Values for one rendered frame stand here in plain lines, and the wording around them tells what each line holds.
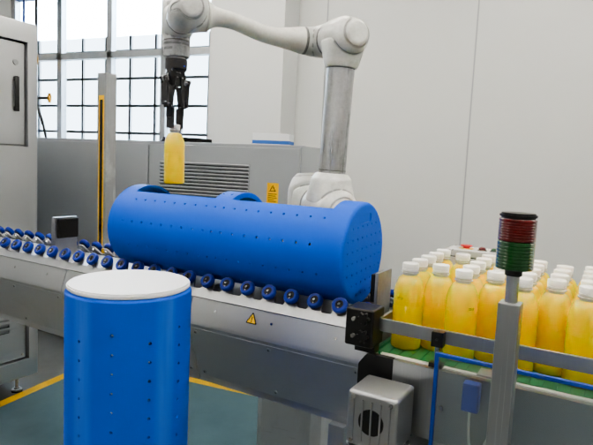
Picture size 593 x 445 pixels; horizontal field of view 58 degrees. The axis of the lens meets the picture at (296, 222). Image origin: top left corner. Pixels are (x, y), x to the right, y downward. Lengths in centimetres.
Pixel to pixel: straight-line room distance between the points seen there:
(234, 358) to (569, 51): 332
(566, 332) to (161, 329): 86
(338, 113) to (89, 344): 116
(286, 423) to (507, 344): 140
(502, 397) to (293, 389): 70
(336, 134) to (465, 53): 248
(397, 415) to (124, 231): 108
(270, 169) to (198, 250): 165
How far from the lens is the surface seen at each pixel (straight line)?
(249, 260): 153
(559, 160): 421
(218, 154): 339
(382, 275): 147
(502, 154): 420
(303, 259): 143
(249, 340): 158
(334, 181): 192
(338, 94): 196
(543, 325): 129
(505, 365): 105
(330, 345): 145
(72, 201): 412
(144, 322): 121
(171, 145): 192
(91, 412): 130
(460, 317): 128
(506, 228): 100
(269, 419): 232
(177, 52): 194
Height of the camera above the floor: 132
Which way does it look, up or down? 6 degrees down
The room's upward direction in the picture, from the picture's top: 3 degrees clockwise
